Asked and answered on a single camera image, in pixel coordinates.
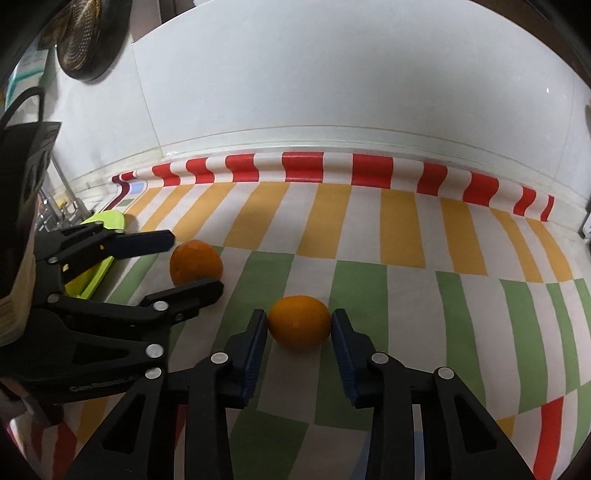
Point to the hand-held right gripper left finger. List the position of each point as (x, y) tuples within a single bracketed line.
[(255, 353)]

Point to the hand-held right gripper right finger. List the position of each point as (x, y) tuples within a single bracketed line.
[(344, 357)]

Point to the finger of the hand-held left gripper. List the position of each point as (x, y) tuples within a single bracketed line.
[(194, 295), (143, 243)]

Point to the round tangerine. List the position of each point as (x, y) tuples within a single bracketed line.
[(196, 265)]

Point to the small smooth oval orange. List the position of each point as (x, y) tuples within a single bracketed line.
[(299, 328)]

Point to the green plate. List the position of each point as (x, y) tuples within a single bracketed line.
[(90, 280)]

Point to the person's left forearm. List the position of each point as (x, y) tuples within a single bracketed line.
[(21, 300)]

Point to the metal faucet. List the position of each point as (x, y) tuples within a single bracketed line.
[(62, 189)]

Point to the striped colourful tablecloth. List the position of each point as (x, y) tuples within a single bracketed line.
[(406, 230)]

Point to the black hanging pan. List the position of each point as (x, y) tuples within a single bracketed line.
[(113, 41)]

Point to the metal mesh strainer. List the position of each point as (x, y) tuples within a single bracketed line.
[(81, 32)]

